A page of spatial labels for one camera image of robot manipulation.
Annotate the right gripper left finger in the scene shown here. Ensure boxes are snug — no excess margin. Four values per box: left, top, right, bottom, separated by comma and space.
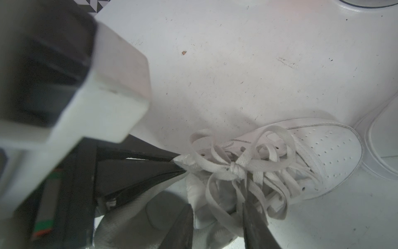
158, 204, 193, 249

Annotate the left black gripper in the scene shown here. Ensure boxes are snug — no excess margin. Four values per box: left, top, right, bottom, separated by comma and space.
1, 135, 185, 249

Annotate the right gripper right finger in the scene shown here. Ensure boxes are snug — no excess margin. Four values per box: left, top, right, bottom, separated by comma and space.
243, 201, 281, 249

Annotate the white sneaker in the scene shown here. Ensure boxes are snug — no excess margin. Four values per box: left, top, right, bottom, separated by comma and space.
354, 94, 398, 181
93, 118, 363, 249

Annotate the chrome glass holder stand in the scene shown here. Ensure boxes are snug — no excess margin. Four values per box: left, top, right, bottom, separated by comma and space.
339, 0, 398, 9

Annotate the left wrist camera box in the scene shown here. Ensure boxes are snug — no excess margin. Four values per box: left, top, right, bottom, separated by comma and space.
1, 1, 152, 219

